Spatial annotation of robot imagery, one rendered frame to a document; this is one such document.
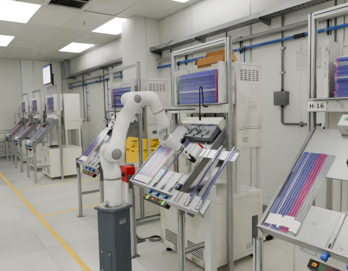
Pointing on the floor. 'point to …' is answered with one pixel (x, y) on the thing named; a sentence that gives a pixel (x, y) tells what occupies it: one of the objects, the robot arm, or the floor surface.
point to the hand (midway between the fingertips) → (192, 159)
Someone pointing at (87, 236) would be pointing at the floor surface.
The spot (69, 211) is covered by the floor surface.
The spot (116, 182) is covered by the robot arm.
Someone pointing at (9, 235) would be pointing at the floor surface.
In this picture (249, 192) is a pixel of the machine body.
